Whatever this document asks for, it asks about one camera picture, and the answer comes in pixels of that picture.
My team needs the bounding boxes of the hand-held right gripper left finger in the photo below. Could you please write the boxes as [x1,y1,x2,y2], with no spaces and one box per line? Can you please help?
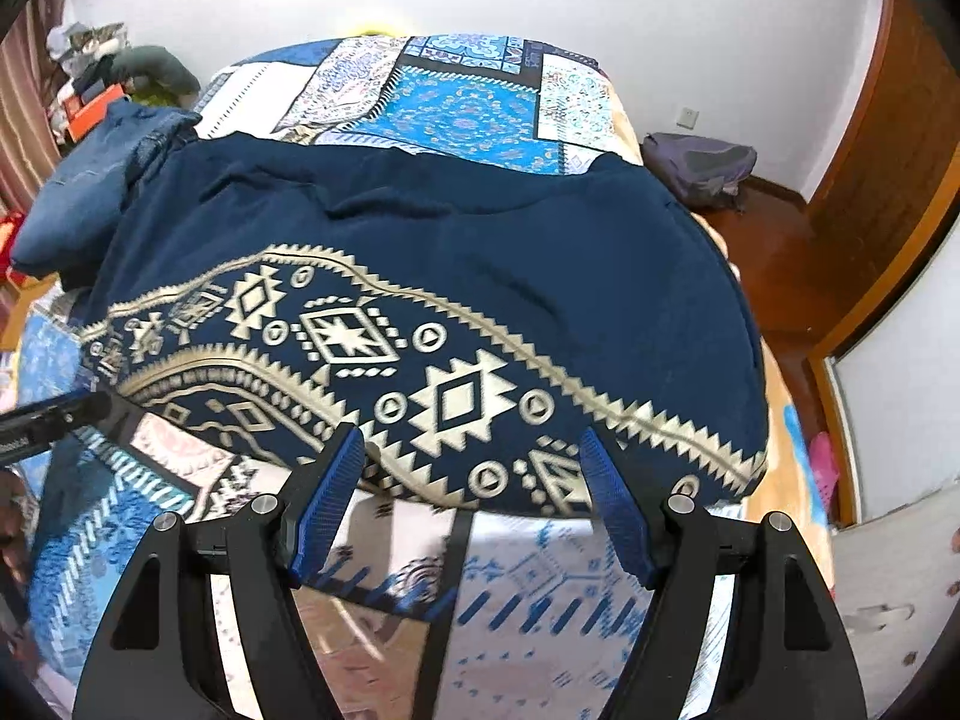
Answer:
[71,424,368,720]

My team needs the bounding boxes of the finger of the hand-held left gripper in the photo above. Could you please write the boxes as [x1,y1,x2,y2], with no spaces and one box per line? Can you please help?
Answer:
[34,390,113,437]

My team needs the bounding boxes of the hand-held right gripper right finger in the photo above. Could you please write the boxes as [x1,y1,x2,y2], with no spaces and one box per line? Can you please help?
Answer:
[577,427,867,720]

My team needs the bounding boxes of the navy patterned hoodie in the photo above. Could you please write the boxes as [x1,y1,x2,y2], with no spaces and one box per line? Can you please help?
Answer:
[75,131,770,520]

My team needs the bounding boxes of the red cloth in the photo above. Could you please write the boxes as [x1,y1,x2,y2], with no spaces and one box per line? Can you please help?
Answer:
[0,214,25,287]

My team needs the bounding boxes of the pink slippers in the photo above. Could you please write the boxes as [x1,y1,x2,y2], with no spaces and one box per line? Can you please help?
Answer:
[806,431,838,515]

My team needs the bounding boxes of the folded blue denim jeans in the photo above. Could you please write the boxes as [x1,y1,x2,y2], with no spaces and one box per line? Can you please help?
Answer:
[11,105,203,293]

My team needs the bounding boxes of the white sliding door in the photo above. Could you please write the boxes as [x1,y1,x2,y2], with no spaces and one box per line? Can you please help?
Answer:
[823,307,960,524]

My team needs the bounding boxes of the orange box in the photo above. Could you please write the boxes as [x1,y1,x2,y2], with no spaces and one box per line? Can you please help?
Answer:
[64,82,128,143]

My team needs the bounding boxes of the striped brown curtain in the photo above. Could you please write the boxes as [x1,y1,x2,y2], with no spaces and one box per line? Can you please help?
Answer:
[0,0,70,220]

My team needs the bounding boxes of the grey backpack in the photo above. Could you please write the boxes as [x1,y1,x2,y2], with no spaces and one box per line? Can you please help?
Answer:
[641,131,758,212]

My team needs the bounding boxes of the crumpled grey cloth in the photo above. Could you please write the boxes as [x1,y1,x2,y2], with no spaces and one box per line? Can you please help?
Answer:
[49,22,130,77]

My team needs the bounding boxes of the blue patchwork bedspread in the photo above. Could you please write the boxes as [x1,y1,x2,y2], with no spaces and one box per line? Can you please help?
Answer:
[15,34,833,720]

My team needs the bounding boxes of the brown wooden door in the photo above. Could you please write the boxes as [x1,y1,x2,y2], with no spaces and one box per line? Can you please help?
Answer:
[806,0,960,361]

